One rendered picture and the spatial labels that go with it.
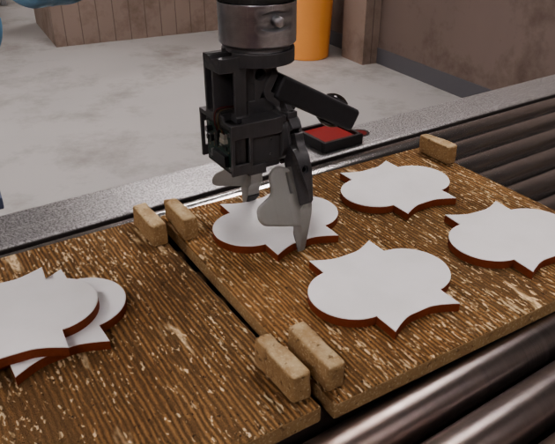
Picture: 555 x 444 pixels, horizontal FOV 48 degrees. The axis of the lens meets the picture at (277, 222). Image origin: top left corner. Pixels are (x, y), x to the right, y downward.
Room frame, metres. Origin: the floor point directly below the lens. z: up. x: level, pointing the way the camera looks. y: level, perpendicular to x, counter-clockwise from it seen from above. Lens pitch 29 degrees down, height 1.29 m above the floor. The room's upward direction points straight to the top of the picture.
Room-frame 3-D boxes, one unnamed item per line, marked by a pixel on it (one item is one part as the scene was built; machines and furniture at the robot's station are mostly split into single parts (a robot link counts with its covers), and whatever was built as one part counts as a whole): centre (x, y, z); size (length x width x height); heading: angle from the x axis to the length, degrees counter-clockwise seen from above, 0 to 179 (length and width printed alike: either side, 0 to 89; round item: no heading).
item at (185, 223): (0.61, 0.11, 0.95); 0.06 x 0.02 x 0.03; 31
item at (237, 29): (0.61, 0.02, 1.16); 0.08 x 0.08 x 0.05
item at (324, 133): (0.93, -0.08, 0.92); 0.06 x 0.06 x 0.01; 34
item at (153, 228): (0.60, 0.14, 0.95); 0.06 x 0.02 x 0.03; 32
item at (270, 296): (0.60, -0.13, 0.93); 0.41 x 0.35 x 0.02; 121
